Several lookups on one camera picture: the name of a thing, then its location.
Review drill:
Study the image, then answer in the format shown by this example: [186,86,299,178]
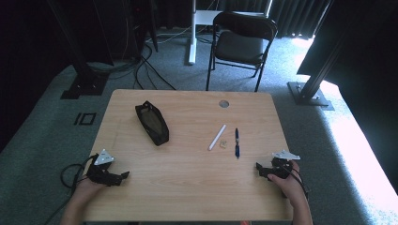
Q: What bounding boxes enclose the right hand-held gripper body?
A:
[266,149,301,180]

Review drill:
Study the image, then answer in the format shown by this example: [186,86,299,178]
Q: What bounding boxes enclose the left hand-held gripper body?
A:
[85,148,122,188]

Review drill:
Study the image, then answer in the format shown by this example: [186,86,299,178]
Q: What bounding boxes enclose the blue pen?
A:
[234,127,241,159]

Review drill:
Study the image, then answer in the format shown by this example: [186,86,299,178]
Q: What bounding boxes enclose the white pen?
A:
[207,124,227,152]

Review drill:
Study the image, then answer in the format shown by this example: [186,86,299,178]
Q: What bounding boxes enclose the black mesh pencil case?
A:
[134,99,170,147]

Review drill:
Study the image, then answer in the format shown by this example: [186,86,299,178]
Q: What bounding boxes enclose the person's right hand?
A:
[267,160,304,203]

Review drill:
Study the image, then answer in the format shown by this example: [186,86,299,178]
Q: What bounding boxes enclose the person's left hand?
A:
[73,179,107,204]

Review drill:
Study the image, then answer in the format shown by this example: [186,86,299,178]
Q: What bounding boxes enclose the black metal stand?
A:
[286,31,342,112]
[46,0,111,100]

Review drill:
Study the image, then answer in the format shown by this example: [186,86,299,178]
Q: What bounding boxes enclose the black folding chair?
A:
[205,10,279,93]

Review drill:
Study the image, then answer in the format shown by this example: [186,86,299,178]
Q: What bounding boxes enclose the black cloth screen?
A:
[296,0,398,188]

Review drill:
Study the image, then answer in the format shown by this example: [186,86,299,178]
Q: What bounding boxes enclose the right hand-held gripper cable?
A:
[280,165,311,201]

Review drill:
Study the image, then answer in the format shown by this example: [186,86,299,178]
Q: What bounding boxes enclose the hand-held gripper cable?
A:
[43,155,97,225]
[280,165,311,201]

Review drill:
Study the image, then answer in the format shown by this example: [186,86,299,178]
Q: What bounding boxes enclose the left hand-held gripper cable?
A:
[43,155,97,225]

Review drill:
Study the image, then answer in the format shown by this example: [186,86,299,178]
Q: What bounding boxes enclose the black floor cables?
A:
[87,43,176,92]

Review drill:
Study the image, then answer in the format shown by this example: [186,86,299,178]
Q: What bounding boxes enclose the white floor cable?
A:
[145,25,192,45]

